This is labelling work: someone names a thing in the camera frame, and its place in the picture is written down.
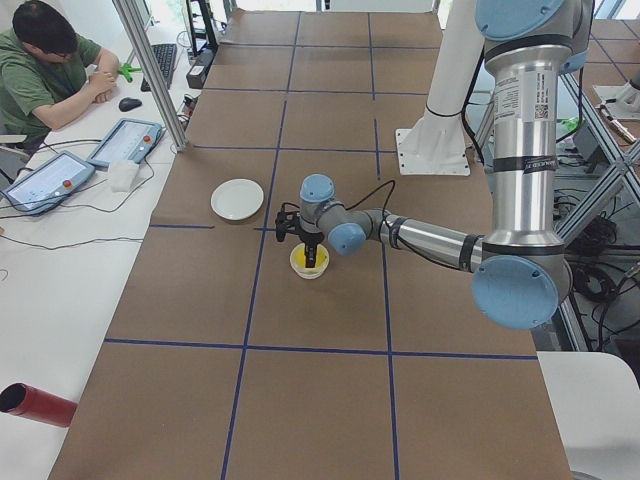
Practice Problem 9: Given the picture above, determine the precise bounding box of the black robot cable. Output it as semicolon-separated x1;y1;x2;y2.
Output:
279;180;401;249

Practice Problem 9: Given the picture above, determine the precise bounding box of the blue teach pendant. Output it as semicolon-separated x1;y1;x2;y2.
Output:
86;118;163;168
1;151;95;215

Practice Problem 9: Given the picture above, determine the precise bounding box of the brown paper table cover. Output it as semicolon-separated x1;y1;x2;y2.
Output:
51;12;570;479

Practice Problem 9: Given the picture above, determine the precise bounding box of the near blue teach pendant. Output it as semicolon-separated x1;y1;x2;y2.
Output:
1;151;95;215

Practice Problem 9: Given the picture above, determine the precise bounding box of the yellow lemon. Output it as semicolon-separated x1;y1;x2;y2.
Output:
293;243;327;268

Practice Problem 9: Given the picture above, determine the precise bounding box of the red cylinder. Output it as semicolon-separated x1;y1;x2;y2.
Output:
1;383;77;427

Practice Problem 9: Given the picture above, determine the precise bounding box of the green plastic tool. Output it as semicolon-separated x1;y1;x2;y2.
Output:
117;63;142;83

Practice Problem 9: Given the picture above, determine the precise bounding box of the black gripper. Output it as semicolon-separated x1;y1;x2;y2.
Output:
297;224;324;268

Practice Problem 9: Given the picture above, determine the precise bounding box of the white plate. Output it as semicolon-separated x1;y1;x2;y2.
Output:
210;178;264;221

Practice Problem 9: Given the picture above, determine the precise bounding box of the white small box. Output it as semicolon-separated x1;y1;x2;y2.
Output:
108;160;139;193

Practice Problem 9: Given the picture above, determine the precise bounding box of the far blue teach pendant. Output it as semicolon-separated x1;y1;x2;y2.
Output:
86;118;163;168

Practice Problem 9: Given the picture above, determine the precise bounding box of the black keyboard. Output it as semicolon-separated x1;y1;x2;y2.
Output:
151;43;177;89

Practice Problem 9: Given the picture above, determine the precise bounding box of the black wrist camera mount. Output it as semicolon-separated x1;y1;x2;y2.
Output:
275;202;300;243

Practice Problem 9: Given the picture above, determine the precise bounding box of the person in green shirt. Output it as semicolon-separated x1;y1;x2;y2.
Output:
1;1;120;153

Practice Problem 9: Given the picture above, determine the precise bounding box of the aluminium frame post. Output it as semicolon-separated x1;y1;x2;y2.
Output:
113;0;188;152

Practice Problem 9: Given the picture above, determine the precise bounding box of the black box with label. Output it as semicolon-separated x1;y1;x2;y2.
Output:
186;48;216;90

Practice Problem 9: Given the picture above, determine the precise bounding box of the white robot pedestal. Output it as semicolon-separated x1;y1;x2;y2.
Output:
396;0;484;176

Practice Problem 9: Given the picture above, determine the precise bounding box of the white bowl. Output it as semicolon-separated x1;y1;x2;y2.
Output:
290;244;330;280

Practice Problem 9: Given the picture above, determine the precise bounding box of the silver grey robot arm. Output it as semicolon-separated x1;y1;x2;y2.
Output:
276;1;594;329

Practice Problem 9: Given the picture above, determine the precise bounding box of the black computer mouse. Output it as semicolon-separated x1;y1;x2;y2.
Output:
118;97;142;112

